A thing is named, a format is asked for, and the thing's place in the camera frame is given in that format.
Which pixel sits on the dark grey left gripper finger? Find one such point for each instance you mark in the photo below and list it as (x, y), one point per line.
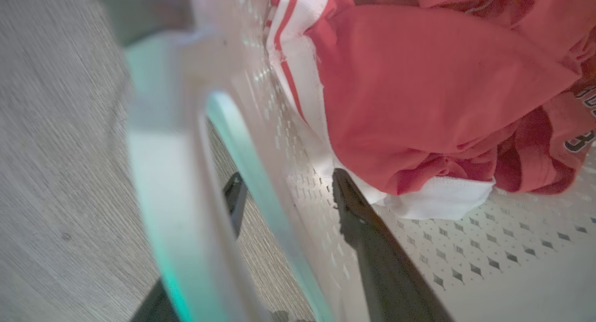
(386, 266)

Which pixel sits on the white perforated plastic laundry basket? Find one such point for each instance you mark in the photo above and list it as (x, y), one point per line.
(489, 266)

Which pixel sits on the red and white sports jersey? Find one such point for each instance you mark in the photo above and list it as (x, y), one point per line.
(419, 103)

